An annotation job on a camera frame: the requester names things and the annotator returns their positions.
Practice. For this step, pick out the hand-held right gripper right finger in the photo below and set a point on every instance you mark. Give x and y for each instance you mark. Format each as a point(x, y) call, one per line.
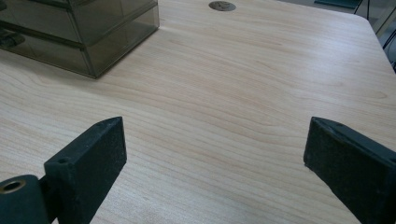
point(351, 168)

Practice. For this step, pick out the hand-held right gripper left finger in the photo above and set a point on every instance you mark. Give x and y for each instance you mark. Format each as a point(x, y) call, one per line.
point(87, 174)

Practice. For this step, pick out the smoky transparent drawer box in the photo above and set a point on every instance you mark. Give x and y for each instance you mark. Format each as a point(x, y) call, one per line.
point(118, 31)

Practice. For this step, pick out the grey round table grommet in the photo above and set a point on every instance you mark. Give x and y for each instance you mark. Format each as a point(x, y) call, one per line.
point(222, 5)

